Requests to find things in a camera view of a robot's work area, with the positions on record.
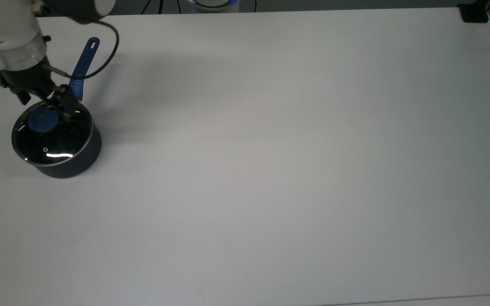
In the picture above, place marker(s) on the black pole with clamp base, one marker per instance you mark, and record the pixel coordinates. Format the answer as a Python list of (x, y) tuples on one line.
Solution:
[(474, 12)]

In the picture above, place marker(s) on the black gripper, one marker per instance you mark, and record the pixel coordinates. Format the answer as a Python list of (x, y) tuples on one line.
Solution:
[(26, 78)]

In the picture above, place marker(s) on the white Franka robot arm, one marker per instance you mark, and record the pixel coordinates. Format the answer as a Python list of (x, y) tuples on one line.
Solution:
[(2, 29)]

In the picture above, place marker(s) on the glass lid with blue knob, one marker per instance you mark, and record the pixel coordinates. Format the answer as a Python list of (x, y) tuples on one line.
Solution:
[(60, 144)]

